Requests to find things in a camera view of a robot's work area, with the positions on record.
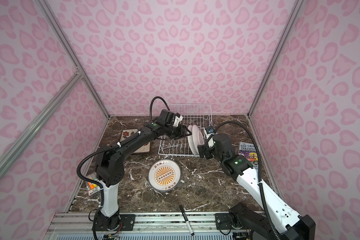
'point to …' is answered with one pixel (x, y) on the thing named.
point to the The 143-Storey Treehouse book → (249, 152)
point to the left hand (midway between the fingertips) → (191, 132)
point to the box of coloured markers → (93, 189)
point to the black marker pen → (187, 221)
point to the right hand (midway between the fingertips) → (207, 141)
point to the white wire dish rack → (188, 114)
